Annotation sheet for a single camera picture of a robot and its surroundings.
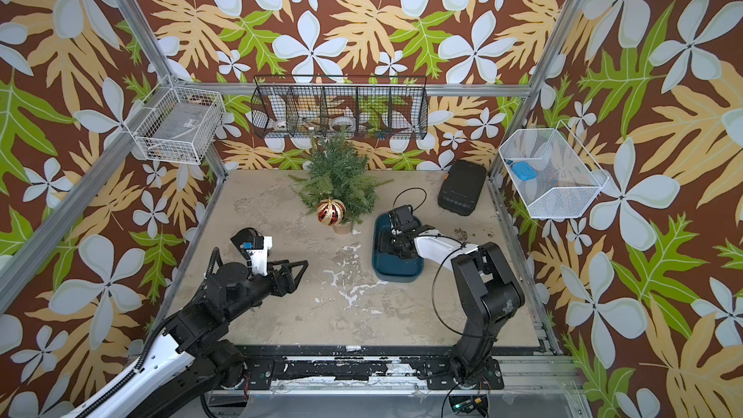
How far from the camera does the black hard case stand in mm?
1061

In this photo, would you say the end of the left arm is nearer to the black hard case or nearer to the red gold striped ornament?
the red gold striped ornament

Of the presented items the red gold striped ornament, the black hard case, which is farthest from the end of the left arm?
the black hard case
